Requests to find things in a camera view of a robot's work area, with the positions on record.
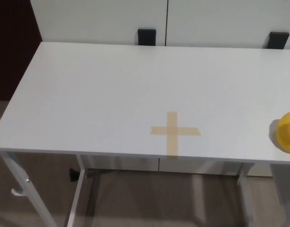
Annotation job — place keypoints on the yellow rubber duck toy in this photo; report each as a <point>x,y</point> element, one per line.
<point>287,134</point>

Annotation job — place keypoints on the black desk foot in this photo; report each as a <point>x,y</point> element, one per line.
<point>73,175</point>

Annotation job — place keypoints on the white metal desk leg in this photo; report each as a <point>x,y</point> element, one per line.
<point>75,201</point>
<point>284,189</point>
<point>247,194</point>

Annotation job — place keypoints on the white desk leg with hook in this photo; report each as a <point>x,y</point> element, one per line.
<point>29,189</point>

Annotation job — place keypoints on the white desk hook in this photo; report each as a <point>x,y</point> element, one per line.
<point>17,192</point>

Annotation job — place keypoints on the long beige masking tape strip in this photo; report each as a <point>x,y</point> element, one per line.
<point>172,146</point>

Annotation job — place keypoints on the left black wall bracket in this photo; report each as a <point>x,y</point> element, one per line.
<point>147,36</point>

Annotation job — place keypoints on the black wall bracket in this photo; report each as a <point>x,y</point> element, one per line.
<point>278,40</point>
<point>147,36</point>

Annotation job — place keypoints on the dark brown wall panel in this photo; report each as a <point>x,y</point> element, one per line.
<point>12,47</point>

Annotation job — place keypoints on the right black wall bracket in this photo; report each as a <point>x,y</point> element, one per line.
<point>278,40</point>

